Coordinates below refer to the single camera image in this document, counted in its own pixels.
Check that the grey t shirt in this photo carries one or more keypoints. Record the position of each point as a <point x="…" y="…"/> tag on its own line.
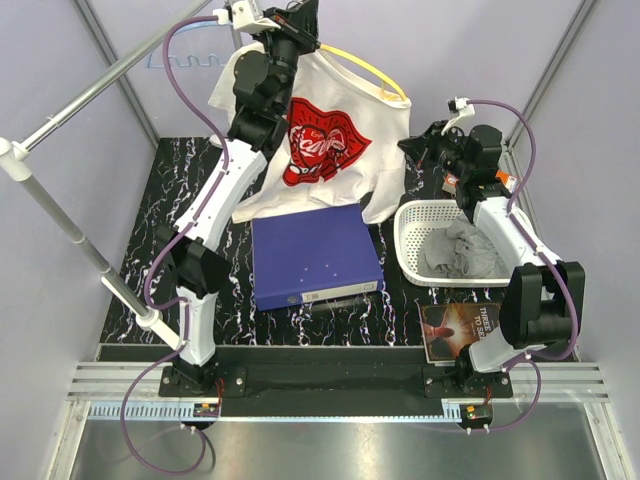
<point x="460" y="251"/>

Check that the white plastic basket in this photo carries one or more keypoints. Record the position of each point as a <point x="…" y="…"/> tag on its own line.
<point x="414" y="220"/>

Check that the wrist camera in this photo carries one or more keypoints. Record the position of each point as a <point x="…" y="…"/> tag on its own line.
<point x="245" y="16"/>
<point x="460" y="109"/>

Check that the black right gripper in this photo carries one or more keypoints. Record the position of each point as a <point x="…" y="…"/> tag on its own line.
<point x="424" y="146"/>

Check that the metal clothes rack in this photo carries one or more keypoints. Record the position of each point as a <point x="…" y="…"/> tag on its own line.
<point x="13" y="155"/>

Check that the light blue plastic hanger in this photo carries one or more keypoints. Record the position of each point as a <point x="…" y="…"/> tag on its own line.
<point x="197" y="46"/>

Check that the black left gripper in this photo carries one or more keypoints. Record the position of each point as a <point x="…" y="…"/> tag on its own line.
<point x="297" y="22"/>

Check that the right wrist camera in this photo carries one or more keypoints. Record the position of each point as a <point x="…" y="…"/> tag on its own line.
<point x="460" y="109"/>

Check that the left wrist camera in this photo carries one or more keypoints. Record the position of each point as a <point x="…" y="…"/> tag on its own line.
<point x="245" y="16"/>

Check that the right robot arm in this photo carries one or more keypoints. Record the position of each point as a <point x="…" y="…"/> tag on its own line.
<point x="542" y="306"/>

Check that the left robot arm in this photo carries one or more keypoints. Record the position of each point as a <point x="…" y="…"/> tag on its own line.
<point x="261" y="87"/>

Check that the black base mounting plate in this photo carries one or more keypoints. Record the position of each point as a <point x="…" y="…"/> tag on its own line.
<point x="277" y="382"/>

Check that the white t shirt red print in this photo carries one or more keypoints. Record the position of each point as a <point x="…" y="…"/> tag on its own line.
<point x="341" y="145"/>

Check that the dark brown book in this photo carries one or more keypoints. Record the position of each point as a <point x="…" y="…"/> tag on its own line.
<point x="448" y="328"/>

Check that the blue ring binder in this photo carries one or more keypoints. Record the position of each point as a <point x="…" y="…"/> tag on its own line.
<point x="313" y="256"/>

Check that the yellow plastic hanger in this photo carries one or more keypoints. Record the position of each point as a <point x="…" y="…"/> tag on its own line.
<point x="388" y="88"/>

